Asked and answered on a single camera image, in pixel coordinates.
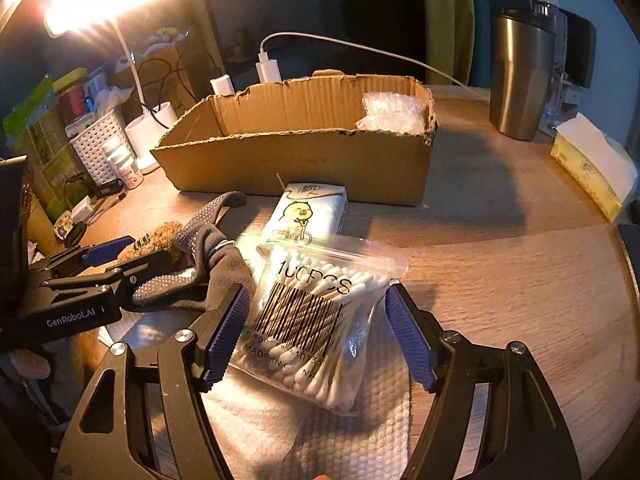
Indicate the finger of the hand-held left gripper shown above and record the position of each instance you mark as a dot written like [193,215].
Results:
[105,251]
[142,267]

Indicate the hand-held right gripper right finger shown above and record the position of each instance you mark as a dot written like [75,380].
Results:
[407,340]

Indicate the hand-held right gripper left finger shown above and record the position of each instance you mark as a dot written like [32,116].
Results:
[227,332]

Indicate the brown plush toy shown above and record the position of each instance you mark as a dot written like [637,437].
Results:
[160,237]

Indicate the grey dotted glove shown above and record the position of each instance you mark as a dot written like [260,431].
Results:
[220,260]

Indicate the cotton swab bag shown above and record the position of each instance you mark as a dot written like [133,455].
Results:
[310,320]

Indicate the white paper towel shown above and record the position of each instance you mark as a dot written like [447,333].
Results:
[340,440]

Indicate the pocket tissue pack yellow chick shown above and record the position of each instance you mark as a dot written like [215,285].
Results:
[305,210]

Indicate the cardboard box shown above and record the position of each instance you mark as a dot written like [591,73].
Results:
[300,170]

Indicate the person's left hand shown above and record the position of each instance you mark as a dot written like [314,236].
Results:
[27,364]

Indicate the white pill bottle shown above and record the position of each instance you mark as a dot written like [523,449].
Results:
[129,172]
[114,147]

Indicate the green printed box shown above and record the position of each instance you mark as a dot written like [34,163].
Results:
[62,180]

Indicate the white plastic basket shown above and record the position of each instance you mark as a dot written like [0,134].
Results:
[97,142]

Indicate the white desk lamp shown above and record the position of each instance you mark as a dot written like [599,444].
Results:
[150,135]

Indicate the white plastic bag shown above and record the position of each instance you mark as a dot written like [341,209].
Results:
[112,96]

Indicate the red jar yellow lid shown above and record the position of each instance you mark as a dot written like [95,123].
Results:
[70,95]

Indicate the white power adapter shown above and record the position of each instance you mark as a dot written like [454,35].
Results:
[222,85]

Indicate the small plush toy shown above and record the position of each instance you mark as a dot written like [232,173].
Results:
[167,34]

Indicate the clear bubble wrap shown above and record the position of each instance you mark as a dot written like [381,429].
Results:
[390,110]

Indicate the white charger plug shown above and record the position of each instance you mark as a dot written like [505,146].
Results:
[269,67]

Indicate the yellow green tissue box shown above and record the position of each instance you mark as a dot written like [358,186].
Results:
[590,180]

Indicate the yellow curtain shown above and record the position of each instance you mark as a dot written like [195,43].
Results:
[205,20]
[445,10]

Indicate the steel tumbler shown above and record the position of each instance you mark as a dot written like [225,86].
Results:
[520,85]

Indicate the clear water bottle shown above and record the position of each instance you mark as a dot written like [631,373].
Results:
[559,40]

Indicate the black monitor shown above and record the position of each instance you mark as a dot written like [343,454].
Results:
[582,45]

